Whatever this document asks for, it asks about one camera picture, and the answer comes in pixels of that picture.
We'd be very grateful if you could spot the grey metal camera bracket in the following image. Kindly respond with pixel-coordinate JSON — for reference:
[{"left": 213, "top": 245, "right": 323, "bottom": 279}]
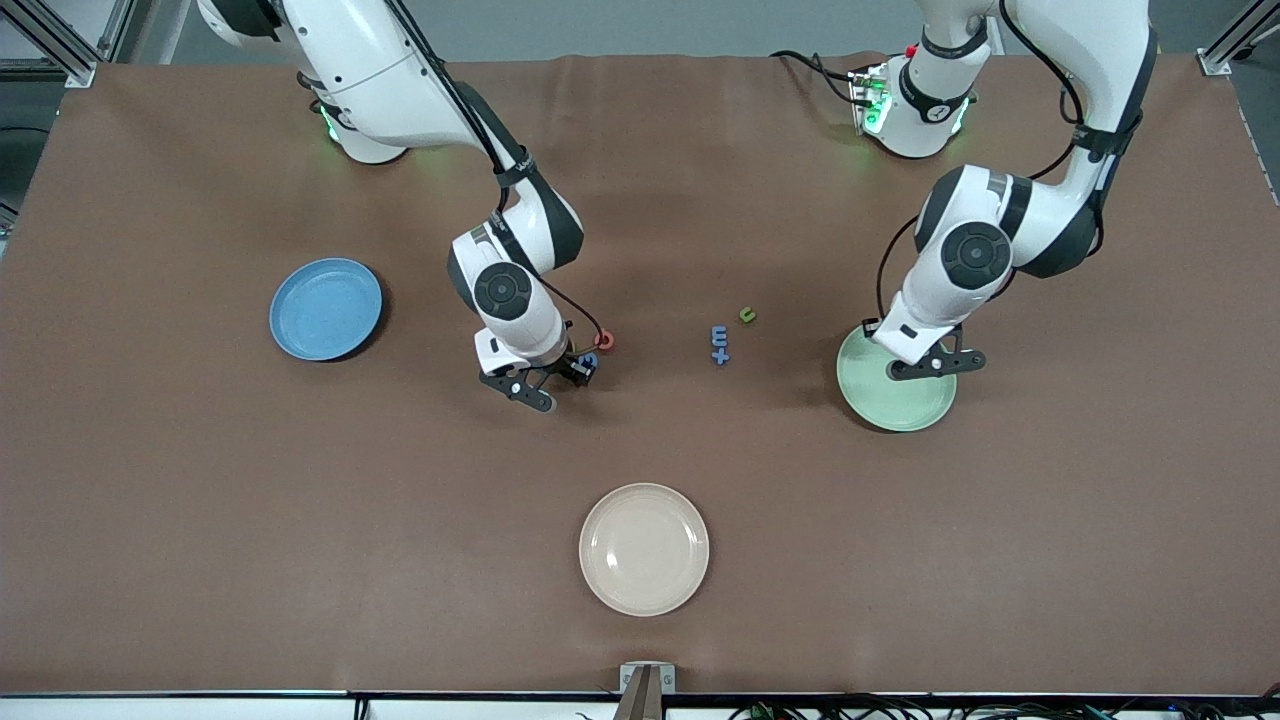
[{"left": 615, "top": 662, "right": 677, "bottom": 720}]

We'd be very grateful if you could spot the black base cable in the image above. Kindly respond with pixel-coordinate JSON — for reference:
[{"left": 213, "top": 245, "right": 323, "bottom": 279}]
[{"left": 768, "top": 48, "right": 863, "bottom": 106}]

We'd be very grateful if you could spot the green round plate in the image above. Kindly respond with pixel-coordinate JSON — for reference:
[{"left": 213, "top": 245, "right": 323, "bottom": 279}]
[{"left": 836, "top": 322, "right": 958, "bottom": 433}]

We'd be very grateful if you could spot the base connector box green light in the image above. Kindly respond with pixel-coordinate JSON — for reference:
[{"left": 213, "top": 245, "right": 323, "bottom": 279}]
[{"left": 848, "top": 63, "right": 893, "bottom": 136}]

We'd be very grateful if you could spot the blue round plate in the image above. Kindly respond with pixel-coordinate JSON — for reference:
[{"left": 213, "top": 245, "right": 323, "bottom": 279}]
[{"left": 269, "top": 258, "right": 384, "bottom": 362}]

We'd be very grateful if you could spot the brown table mat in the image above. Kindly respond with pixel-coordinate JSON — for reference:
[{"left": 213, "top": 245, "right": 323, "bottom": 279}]
[{"left": 0, "top": 52, "right": 1280, "bottom": 697}]

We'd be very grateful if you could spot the beige round plate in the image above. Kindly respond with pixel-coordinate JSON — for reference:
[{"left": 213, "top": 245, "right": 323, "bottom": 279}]
[{"left": 579, "top": 483, "right": 711, "bottom": 617}]

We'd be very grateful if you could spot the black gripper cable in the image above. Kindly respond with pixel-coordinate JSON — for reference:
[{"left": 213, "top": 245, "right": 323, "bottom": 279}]
[
  {"left": 385, "top": 0, "right": 606, "bottom": 346},
  {"left": 876, "top": 0, "right": 1111, "bottom": 326}
]

